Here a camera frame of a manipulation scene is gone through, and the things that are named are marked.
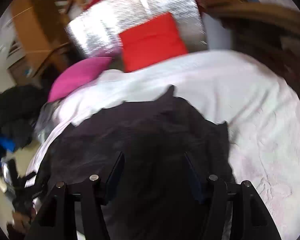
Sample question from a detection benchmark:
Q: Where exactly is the pile of black coats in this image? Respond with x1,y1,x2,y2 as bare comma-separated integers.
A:
0,84,49,150

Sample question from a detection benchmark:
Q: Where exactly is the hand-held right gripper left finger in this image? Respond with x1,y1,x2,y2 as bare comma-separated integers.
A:
25,151,125,240

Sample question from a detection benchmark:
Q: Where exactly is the pink pillow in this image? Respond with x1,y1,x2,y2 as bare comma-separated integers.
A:
47,56,113,103

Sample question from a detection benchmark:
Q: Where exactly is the silver foil insulation panel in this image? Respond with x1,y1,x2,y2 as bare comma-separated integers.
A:
65,0,208,58

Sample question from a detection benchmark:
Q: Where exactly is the grey garment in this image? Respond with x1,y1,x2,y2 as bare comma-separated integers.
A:
35,102,63,140

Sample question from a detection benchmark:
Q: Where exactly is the black knitted garment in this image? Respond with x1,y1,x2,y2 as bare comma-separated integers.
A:
27,85,237,240

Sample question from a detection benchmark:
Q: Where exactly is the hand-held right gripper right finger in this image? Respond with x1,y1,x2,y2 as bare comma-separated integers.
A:
184,151,282,240

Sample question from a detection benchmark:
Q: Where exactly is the white bed sheet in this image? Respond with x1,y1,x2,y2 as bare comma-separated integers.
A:
25,50,300,240

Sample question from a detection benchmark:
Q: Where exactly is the red pillow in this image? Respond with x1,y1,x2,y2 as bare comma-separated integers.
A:
119,12,189,72

